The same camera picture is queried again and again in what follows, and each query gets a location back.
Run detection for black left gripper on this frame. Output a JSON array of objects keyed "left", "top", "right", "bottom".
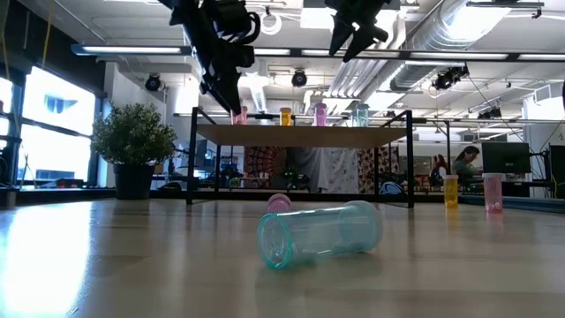
[{"left": 193, "top": 0, "right": 262, "bottom": 115}]

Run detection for white cable coil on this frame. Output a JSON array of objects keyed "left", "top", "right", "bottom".
[{"left": 260, "top": 11, "right": 283, "bottom": 36}]

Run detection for black ceiling spot light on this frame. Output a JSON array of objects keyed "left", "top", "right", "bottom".
[
  {"left": 144, "top": 72, "right": 162, "bottom": 93},
  {"left": 431, "top": 64, "right": 471, "bottom": 92},
  {"left": 290, "top": 69, "right": 309, "bottom": 88}
]

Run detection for person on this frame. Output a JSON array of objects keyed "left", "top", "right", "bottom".
[
  {"left": 452, "top": 145, "right": 485, "bottom": 186},
  {"left": 428, "top": 153, "right": 449, "bottom": 189}
]

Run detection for teal pill bottle white cap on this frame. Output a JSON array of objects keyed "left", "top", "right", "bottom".
[
  {"left": 256, "top": 200, "right": 385, "bottom": 271},
  {"left": 355, "top": 103, "right": 371, "bottom": 128}
]

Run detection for salmon pill bottle white cap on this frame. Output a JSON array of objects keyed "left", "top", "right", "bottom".
[
  {"left": 230, "top": 105, "right": 249, "bottom": 126},
  {"left": 481, "top": 172, "right": 507, "bottom": 214}
]

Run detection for white patterned hanging cloth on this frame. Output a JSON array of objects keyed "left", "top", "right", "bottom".
[{"left": 327, "top": 148, "right": 361, "bottom": 194}]

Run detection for long linear ceiling light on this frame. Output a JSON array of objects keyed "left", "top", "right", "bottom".
[{"left": 70, "top": 42, "right": 565, "bottom": 63}]

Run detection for black overhead bracket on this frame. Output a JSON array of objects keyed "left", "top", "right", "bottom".
[{"left": 466, "top": 0, "right": 545, "bottom": 19}]

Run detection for round patterned tapestry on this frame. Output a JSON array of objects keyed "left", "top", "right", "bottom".
[{"left": 244, "top": 147, "right": 289, "bottom": 178}]

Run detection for wooden shelf black metal frame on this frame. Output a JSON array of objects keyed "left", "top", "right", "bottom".
[{"left": 185, "top": 107, "right": 416, "bottom": 209}]

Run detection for white ceiling pipes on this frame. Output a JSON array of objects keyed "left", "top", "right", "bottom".
[{"left": 328, "top": 17, "right": 414, "bottom": 111}]

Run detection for large glass window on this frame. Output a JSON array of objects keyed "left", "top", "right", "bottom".
[{"left": 0, "top": 65, "right": 97, "bottom": 189}]

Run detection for pink pill bottle white cap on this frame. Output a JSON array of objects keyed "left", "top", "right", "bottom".
[
  {"left": 267, "top": 193, "right": 292, "bottom": 215},
  {"left": 313, "top": 102, "right": 328, "bottom": 128}
]

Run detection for black computer monitor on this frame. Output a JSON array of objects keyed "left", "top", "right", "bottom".
[
  {"left": 548, "top": 144, "right": 565, "bottom": 200},
  {"left": 480, "top": 140, "right": 532, "bottom": 175}
]

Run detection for silver ventilation duct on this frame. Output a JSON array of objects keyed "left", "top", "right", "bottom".
[{"left": 388, "top": 0, "right": 516, "bottom": 93}]

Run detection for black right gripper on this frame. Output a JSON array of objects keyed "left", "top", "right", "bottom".
[{"left": 325, "top": 0, "right": 394, "bottom": 63}]

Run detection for grey hanging cloth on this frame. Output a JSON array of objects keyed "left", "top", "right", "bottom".
[{"left": 289, "top": 147, "right": 331, "bottom": 193}]

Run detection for black aluminium rig frame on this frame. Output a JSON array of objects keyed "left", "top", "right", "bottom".
[{"left": 0, "top": 187, "right": 463, "bottom": 207}]

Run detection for dark floral hanging cloth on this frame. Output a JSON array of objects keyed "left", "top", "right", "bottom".
[{"left": 358, "top": 148, "right": 380, "bottom": 194}]

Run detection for green potted plant black pot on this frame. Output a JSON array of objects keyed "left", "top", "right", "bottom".
[{"left": 91, "top": 102, "right": 177, "bottom": 201}]

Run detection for blue white helmet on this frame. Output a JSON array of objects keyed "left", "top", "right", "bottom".
[{"left": 379, "top": 180, "right": 405, "bottom": 196}]

